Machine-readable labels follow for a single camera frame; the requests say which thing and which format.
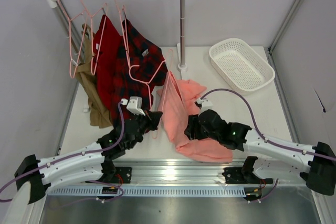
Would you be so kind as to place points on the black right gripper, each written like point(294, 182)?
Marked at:
point(191, 128)

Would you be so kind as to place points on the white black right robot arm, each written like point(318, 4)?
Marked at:
point(314, 164)

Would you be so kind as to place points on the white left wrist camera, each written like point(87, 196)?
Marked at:
point(133, 105)

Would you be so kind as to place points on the pink skirt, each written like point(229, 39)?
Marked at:
point(177, 102)

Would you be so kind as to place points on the red black plaid skirt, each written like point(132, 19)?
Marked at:
point(123, 86)

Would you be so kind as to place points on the plain red skirt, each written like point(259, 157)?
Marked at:
point(105, 47)

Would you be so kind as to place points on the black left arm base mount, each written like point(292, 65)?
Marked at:
point(115, 174)

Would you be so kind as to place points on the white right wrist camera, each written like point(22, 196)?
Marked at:
point(203, 104)

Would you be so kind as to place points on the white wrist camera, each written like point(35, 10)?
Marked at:
point(133, 105)
point(203, 104)

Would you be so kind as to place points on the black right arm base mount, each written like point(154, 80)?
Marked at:
point(245, 174)

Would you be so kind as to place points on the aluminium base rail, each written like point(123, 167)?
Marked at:
point(182, 172)

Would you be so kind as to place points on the white perforated plastic basket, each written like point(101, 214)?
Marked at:
point(240, 66)

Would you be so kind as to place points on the white slotted cable duct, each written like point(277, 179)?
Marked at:
point(151, 191)

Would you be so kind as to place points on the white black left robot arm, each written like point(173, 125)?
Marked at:
point(93, 163)

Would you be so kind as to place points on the tan brown garment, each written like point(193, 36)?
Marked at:
point(99, 114)

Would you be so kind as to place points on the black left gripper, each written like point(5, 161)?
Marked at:
point(152, 118)

